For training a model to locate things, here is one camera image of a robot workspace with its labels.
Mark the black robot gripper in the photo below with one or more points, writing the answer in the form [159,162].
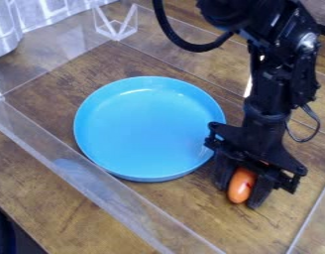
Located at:
[254,147]

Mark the orange toy carrot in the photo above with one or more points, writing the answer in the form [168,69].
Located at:
[240,185]

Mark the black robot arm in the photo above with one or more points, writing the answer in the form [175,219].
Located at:
[282,35]

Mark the blue round tray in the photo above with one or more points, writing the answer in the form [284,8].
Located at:
[141,128]

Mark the clear acrylic front barrier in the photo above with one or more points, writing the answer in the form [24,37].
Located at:
[153,225]

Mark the white grid curtain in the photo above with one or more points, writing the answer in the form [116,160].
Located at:
[23,16]

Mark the clear acrylic corner bracket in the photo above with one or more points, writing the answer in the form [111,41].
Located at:
[113,29]

